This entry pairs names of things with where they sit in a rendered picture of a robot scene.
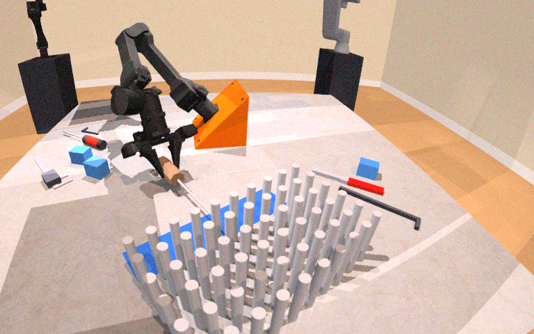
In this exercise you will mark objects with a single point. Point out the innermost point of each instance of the blue cube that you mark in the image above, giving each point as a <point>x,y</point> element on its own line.
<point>80,154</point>
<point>96,167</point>
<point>368,168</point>

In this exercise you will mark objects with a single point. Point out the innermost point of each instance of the blue flat strip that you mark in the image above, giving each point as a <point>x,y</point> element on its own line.
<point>167,238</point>

